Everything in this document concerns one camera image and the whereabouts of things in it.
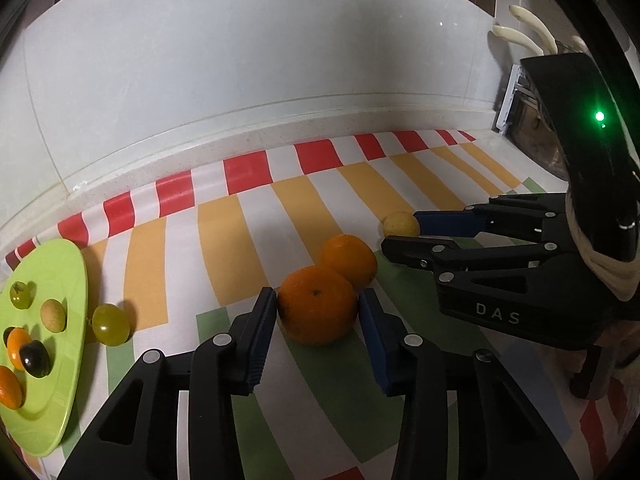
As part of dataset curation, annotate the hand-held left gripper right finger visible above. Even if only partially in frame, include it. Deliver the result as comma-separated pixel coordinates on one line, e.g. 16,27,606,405
358,288,576,480

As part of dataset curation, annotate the dark purple plum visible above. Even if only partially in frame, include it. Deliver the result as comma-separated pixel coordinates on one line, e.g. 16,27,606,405
19,341,51,378

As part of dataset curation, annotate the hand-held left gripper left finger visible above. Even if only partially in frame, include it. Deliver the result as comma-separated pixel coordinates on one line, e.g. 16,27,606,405
57,287,277,480

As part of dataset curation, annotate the tan longan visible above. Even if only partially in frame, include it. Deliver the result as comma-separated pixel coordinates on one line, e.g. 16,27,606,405
40,298,67,333
382,211,421,238

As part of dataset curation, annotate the metal dish rack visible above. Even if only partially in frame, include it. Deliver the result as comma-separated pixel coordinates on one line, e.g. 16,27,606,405
495,65,541,136

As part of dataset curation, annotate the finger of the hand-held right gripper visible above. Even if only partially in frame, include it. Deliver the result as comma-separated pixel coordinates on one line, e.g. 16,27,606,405
381,235,558,283
414,194,570,237

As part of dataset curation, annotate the white cloth strap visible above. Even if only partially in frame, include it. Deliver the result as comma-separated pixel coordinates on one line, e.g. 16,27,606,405
565,195,640,303

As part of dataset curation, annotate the striped colourful tablecloth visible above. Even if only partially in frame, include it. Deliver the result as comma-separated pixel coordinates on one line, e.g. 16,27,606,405
5,130,640,480

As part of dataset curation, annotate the oval orange kumquat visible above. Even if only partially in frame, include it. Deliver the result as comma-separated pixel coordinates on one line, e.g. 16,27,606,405
6,327,36,368

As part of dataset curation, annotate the green tomato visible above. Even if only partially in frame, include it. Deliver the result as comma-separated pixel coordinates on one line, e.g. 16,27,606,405
91,304,131,347
10,281,32,309

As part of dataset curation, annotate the large round orange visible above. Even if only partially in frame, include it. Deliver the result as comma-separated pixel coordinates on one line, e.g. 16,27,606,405
277,266,360,346

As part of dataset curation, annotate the small round orange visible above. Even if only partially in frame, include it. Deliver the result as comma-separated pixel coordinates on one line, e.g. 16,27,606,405
320,234,378,292

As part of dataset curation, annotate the orange mandarin with stem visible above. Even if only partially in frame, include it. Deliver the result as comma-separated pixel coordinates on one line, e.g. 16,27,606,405
0,366,23,409

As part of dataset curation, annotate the green plate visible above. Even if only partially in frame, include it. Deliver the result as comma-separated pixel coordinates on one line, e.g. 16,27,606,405
0,239,89,457

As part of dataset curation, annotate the stainless steel pot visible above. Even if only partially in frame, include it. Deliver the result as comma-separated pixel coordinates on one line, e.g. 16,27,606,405
515,105,571,181

